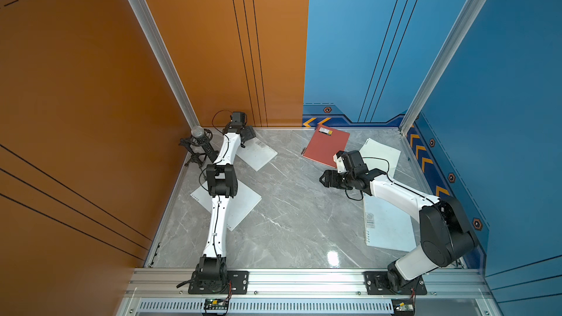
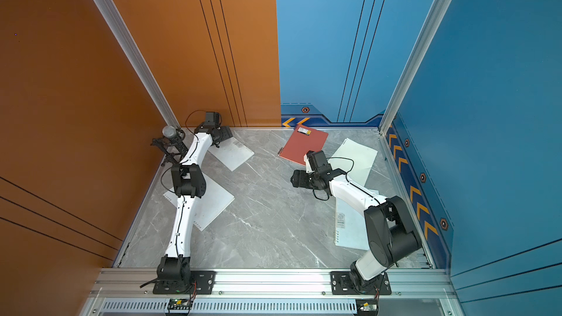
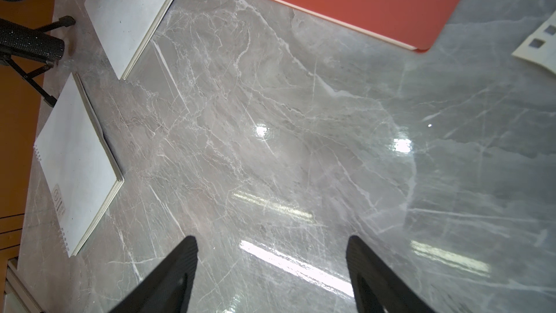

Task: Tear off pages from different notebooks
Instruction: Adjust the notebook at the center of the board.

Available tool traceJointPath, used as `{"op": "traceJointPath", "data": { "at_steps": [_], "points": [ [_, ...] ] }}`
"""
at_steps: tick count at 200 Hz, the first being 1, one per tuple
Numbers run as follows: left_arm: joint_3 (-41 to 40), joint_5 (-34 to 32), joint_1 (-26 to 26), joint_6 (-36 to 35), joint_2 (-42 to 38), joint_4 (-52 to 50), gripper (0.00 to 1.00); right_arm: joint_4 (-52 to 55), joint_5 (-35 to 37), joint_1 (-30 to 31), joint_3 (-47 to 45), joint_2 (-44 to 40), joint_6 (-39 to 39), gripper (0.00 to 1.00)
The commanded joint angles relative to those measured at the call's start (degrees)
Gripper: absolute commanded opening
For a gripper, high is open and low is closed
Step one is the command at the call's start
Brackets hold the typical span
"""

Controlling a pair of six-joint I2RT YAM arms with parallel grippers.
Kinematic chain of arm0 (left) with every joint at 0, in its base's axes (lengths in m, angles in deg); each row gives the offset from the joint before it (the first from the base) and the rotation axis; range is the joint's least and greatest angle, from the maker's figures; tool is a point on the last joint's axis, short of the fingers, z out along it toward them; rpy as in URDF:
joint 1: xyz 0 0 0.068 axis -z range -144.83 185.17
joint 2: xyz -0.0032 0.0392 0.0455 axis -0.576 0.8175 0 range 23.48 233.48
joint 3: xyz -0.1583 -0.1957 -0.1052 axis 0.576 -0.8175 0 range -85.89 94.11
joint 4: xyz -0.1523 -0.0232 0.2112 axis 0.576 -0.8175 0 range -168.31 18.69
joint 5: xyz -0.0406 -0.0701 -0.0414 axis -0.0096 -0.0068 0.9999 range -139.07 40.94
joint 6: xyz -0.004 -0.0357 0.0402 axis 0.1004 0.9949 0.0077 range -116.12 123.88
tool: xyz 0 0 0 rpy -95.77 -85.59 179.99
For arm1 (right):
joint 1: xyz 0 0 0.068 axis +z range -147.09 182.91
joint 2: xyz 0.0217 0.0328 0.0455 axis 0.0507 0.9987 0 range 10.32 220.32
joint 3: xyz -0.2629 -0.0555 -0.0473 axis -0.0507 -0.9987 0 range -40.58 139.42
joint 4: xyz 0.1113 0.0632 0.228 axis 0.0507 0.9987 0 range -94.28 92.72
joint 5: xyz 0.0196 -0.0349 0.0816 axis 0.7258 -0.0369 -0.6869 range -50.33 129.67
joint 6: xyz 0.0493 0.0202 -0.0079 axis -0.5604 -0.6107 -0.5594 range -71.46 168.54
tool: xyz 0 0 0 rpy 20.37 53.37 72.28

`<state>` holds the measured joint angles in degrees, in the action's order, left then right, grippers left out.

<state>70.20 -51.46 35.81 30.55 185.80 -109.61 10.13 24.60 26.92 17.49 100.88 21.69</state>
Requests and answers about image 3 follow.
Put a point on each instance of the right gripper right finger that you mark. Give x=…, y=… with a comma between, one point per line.
x=376, y=287

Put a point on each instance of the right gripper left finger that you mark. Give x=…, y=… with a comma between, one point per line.
x=168, y=287

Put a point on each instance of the black microphone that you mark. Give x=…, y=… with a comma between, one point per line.
x=35, y=45

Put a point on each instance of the white spiral notebook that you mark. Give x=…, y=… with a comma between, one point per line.
x=82, y=174

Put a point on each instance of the torn white page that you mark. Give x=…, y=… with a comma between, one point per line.
x=539, y=47

